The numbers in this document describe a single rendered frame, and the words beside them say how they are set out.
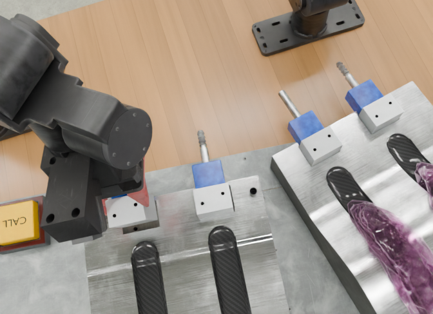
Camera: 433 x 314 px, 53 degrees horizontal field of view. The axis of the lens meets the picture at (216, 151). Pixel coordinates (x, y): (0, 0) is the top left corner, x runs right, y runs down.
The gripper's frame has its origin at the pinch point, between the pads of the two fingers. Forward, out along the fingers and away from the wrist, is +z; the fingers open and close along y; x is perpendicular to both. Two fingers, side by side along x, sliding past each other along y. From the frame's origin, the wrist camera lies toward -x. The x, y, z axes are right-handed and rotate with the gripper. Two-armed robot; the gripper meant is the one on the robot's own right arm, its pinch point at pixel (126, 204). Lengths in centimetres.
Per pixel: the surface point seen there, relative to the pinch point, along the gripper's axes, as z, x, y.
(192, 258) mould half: 8.8, -5.1, 6.0
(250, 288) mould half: 11.6, -9.7, 13.0
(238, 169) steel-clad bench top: 13.2, 11.2, 13.9
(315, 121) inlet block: 7.1, 12.3, 27.6
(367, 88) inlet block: 6.9, 16.2, 36.8
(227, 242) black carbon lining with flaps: 9.1, -3.6, 11.2
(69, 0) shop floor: 44, 144, -48
